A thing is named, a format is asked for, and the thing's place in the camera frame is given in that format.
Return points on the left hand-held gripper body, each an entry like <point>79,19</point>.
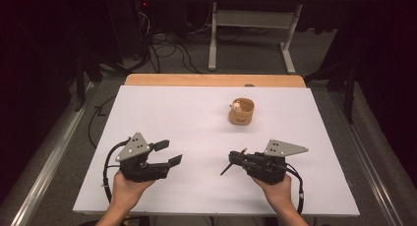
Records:
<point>137,168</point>

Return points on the dark blue pencil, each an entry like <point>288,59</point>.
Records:
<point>226,170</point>

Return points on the person's right hand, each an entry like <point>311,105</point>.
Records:
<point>278,193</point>

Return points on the person's left hand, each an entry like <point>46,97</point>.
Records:
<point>126,191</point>

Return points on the black computer tower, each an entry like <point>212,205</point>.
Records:
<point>129,29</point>

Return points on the aluminium floor rail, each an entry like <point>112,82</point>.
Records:
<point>367,154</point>
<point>49,154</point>

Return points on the white metal desk frame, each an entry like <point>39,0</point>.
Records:
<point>252,19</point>

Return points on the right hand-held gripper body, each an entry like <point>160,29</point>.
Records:
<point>267,168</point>

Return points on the black stand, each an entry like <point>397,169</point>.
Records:
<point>80,85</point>
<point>350,88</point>

